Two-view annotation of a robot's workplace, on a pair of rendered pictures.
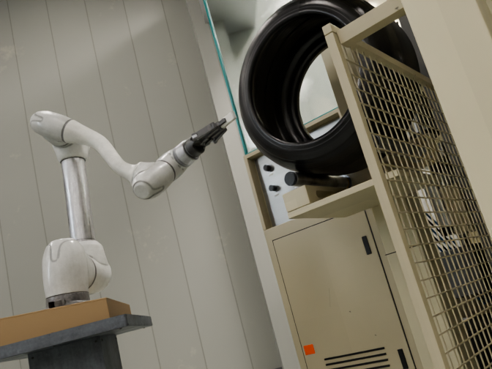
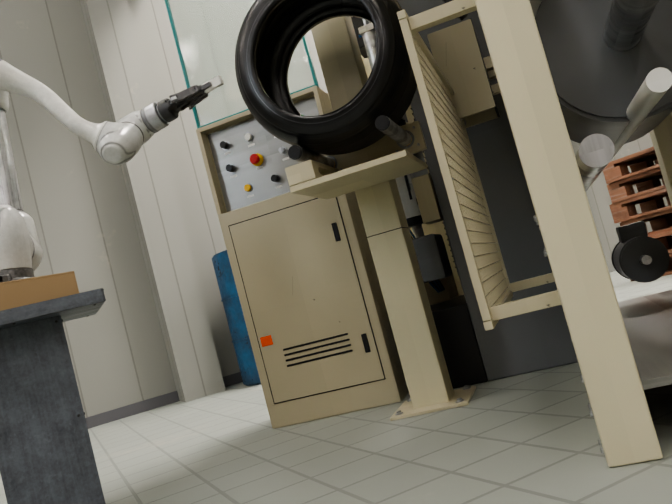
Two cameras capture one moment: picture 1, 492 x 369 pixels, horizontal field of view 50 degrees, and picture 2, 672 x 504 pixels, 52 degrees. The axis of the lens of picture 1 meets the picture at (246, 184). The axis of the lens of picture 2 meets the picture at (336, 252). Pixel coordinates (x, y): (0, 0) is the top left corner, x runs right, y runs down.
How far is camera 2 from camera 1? 0.63 m
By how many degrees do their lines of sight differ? 22
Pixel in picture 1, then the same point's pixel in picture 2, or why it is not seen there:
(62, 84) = not seen: outside the picture
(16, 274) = not seen: outside the picture
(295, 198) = (299, 172)
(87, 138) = (25, 85)
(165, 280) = not seen: hidden behind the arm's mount
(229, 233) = (114, 231)
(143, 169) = (113, 129)
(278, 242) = (236, 228)
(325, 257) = (290, 244)
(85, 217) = (12, 183)
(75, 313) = (37, 288)
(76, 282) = (22, 257)
